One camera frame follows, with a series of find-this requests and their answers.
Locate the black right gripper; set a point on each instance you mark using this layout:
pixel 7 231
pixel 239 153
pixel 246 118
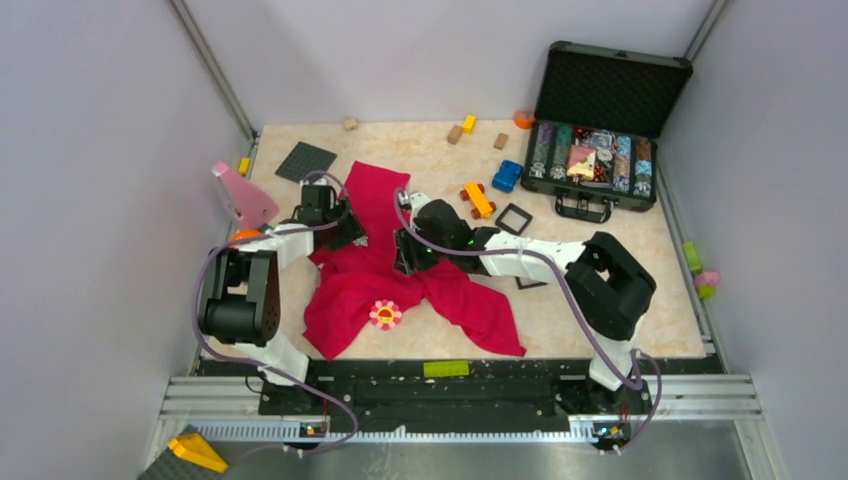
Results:
pixel 408 259

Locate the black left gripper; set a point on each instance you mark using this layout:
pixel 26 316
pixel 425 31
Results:
pixel 351 228

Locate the magenta garment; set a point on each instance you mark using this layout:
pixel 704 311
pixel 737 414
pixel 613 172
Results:
pixel 354 278

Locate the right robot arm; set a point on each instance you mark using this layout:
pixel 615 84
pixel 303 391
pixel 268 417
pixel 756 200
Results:
pixel 608 291

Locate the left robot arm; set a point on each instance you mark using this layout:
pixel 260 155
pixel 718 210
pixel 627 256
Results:
pixel 239 298

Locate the pink flower brooch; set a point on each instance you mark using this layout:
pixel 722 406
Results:
pixel 385 314

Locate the yellow toy car red wheels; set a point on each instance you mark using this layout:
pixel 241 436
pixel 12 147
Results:
pixel 481 206

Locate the dark grey building baseplate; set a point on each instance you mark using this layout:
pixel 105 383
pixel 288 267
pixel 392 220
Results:
pixel 303 159

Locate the pink plastic piece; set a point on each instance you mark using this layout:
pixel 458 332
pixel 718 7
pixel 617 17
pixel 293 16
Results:
pixel 248 206

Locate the small tan wooden block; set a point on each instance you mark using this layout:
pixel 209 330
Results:
pixel 350 124

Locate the orange plastic toy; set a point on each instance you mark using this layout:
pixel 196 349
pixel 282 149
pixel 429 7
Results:
pixel 245 234

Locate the blue toy car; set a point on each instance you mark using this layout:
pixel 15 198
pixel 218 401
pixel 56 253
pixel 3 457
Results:
pixel 507 176

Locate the green flat brick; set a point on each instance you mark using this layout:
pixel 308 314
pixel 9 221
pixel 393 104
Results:
pixel 446 369

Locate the small yellow block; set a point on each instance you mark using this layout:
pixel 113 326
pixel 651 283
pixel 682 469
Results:
pixel 244 166

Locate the orange object behind case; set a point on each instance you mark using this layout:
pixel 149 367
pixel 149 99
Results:
pixel 524 119

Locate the playing card box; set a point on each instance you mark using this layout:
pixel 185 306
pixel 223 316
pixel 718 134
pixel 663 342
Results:
pixel 581 162

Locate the black poker chip case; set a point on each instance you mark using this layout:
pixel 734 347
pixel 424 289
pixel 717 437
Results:
pixel 615 101

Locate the yellow wedge brick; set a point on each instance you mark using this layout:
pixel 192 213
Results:
pixel 193 448

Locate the green pink toy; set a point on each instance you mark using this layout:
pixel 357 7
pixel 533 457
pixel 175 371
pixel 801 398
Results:
pixel 705 281

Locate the black square frame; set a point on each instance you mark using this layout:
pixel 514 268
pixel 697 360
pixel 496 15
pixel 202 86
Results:
pixel 526 284
pixel 514 220

